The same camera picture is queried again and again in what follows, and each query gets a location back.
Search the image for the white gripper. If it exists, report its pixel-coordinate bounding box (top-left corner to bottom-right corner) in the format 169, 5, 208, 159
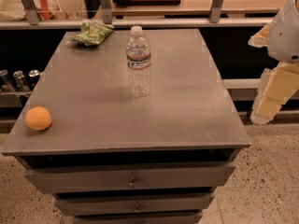
248, 3, 299, 125

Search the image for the clear plastic water bottle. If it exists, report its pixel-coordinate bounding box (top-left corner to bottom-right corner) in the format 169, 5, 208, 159
126, 26, 151, 97

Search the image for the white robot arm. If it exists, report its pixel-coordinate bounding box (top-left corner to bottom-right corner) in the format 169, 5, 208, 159
248, 0, 299, 125

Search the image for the green jalapeno chip bag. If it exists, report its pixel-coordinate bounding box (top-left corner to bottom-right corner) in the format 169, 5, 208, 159
69, 20, 114, 47

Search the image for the white orange plastic bag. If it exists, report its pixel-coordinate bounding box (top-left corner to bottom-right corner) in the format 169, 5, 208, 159
0, 0, 67, 21

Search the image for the grey drawer cabinet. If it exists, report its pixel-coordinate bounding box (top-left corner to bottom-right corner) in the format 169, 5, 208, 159
3, 29, 249, 224

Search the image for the right soda can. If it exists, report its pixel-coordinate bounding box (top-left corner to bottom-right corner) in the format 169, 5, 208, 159
28, 69, 40, 88

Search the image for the soda can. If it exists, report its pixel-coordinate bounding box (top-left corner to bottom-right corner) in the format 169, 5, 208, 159
0, 70, 16, 91
13, 71, 30, 91
28, 69, 40, 88

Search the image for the orange fruit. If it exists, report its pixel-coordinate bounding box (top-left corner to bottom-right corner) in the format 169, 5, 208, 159
25, 106, 52, 131

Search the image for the middle soda can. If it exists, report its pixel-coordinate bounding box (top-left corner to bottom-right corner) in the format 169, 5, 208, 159
13, 71, 30, 91

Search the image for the left soda can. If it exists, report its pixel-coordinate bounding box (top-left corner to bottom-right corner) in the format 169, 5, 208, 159
0, 70, 16, 91

